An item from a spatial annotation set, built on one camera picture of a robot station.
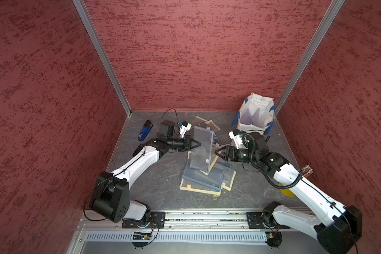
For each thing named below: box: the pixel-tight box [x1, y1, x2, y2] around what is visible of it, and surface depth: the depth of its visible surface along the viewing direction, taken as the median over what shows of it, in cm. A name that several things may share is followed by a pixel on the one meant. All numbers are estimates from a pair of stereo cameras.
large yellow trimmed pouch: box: [178, 177, 223, 196], surface depth 85 cm
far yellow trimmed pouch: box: [191, 115, 221, 132], surface depth 113 cm
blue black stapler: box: [138, 119, 153, 142], surface depth 108 cm
